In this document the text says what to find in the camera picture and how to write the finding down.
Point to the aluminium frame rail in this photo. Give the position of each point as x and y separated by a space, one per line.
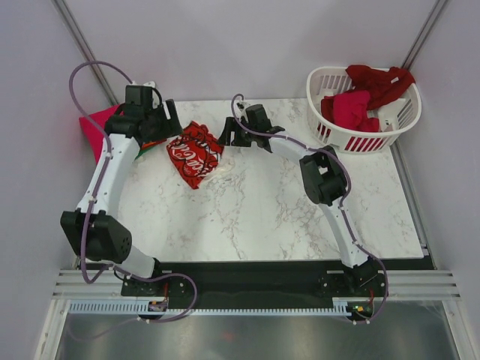
403 285

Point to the white t shirt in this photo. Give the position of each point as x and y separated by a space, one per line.
197 155

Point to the white plastic laundry basket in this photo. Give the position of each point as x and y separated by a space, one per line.
396 118

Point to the magenta crumpled shirt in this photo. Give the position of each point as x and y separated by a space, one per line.
349 110

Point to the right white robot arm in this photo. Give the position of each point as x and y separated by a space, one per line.
325 179

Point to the dark red crumpled shirt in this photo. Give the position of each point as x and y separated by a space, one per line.
384 86

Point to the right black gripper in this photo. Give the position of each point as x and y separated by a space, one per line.
230 124

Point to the orange folded shirt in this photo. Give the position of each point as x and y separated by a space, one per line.
151 144

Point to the green folded shirt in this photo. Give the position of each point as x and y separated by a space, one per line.
143 151

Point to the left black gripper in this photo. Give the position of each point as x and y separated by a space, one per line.
172 127

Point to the white slotted cable duct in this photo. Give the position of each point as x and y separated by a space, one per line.
156 308

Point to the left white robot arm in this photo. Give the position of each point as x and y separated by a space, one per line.
92 229

